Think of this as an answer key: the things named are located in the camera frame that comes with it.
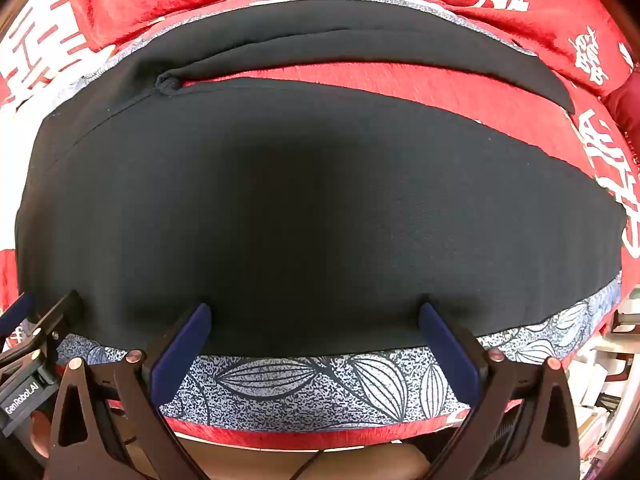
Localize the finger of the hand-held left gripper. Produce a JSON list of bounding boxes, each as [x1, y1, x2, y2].
[[0, 291, 37, 337], [0, 289, 86, 377]]

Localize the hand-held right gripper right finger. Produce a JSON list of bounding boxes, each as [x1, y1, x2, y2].
[[419, 302, 583, 480]]

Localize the red printed blanket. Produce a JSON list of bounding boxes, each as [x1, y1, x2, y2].
[[0, 0, 640, 452]]

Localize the cluttered shelf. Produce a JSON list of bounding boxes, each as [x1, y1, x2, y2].
[[570, 285, 640, 463]]

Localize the black cable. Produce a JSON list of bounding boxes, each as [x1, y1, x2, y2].
[[289, 446, 328, 480]]

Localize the dark red cushion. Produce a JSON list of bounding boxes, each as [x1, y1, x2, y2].
[[602, 72, 640, 137]]

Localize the brown bed edge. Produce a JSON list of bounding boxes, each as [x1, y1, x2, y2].
[[197, 437, 433, 480]]

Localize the black pants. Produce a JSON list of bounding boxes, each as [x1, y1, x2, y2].
[[14, 0, 628, 356]]

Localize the grey leaf-patterned cloth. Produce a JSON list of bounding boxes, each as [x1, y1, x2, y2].
[[55, 0, 623, 422]]

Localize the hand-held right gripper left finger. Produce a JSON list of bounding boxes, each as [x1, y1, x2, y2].
[[49, 302, 213, 480]]

